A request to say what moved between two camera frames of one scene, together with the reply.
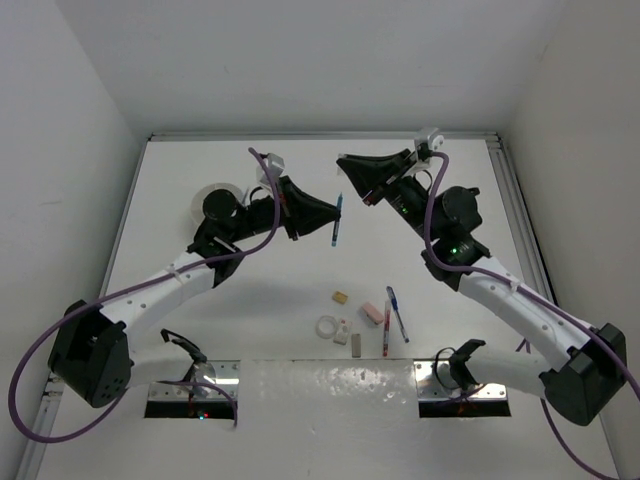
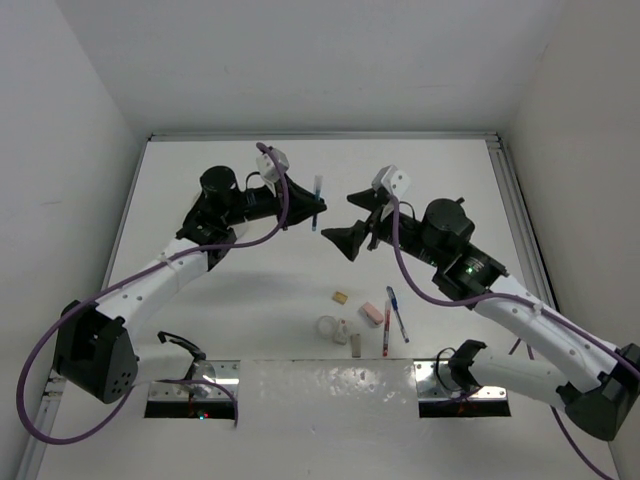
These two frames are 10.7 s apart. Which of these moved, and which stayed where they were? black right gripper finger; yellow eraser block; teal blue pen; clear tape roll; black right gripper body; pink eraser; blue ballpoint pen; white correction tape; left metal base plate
Moved: teal blue pen; black right gripper body; black right gripper finger
Stayed: yellow eraser block; left metal base plate; pink eraser; clear tape roll; blue ballpoint pen; white correction tape
